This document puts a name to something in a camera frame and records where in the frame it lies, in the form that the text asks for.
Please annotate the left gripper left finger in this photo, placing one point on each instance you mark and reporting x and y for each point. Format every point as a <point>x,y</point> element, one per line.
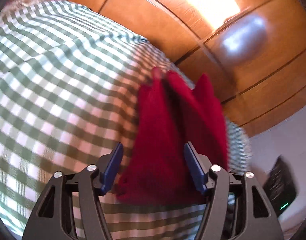
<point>52,216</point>

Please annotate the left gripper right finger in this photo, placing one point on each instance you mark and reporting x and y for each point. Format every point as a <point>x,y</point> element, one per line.
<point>254,218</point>

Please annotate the red cloth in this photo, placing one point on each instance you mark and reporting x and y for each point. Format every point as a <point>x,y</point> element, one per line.
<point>171,114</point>

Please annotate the green white checkered bedsheet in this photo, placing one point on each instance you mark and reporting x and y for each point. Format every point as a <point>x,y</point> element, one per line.
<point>68,91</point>

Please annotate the wooden headboard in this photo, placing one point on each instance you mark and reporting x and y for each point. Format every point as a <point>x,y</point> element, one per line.
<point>253,50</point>

